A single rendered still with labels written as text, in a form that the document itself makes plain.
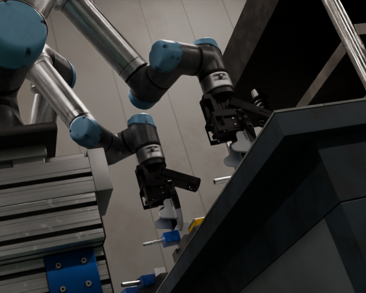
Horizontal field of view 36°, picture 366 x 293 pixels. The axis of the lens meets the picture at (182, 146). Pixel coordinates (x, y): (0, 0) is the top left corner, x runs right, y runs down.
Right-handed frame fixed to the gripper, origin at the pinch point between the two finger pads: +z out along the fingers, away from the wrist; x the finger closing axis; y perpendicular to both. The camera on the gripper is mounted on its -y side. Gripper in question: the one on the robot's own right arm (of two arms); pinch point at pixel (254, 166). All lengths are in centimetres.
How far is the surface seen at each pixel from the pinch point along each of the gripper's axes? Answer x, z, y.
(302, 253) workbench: 36.4, 29.8, 16.1
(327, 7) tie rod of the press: -24, -64, -60
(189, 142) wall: -264, -141, -88
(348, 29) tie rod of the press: -22, -52, -61
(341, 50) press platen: -39, -56, -70
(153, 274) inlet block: -43.7, 8.3, 18.8
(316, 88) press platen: -63, -56, -70
